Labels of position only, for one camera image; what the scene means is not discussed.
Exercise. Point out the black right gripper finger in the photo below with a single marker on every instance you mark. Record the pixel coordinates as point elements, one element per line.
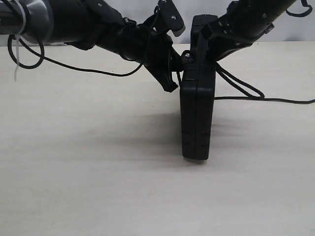
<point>203,54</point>
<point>222,52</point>

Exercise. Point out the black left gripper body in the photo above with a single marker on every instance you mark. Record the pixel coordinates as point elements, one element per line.
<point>84,24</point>

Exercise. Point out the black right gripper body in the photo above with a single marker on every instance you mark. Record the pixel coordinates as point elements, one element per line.
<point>246,21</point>

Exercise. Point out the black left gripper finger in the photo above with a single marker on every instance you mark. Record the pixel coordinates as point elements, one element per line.
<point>169,19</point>
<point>163,77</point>

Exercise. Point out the black plastic carrying case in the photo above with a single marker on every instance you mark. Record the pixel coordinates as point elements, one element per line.
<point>197,92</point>

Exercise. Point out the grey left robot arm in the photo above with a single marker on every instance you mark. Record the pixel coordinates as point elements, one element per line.
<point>30,21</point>

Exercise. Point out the white backdrop curtain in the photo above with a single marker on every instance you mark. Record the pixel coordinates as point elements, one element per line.
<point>287,28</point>

